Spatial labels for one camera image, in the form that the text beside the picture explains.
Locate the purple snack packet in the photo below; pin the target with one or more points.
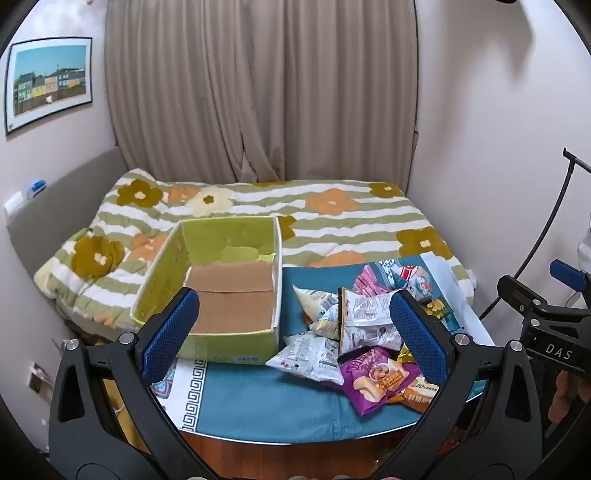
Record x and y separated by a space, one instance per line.
369 376

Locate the pink striped snack packet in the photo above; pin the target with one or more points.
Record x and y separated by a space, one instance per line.
369 279

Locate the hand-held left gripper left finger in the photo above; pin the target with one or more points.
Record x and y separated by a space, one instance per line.
171 332

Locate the gold snack packet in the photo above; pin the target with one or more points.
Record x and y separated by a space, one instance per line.
405 355

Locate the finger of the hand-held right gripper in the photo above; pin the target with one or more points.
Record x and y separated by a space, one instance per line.
517 295
568 276

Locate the beige curtain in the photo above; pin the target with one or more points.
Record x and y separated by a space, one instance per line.
258 87

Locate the green cardboard box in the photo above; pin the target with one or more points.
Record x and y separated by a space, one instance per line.
231 300

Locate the blue and white gadget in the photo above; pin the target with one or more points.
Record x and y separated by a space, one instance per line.
37 188

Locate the orange snack packet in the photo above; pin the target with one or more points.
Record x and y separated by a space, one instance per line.
415 396

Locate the white grey-print snack packet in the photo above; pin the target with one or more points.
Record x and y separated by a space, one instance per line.
369 318

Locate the blue patterned tablecloth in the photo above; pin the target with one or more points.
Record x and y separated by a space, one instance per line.
258 397

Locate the white wall switch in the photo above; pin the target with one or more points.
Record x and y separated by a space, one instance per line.
13 203

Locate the framed building picture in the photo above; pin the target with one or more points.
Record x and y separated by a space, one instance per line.
48 83

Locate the floral striped blanket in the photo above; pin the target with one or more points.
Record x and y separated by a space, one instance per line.
323 217

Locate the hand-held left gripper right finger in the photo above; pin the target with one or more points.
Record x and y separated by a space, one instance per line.
418 332

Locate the blue red cartoon snack packet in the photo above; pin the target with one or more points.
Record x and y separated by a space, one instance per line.
413 277

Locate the white red-print snack packet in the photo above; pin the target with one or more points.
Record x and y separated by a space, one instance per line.
307 357

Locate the person's right hand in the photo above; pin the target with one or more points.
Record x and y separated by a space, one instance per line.
567 397

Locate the grey padded headboard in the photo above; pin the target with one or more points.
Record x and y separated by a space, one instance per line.
60 198

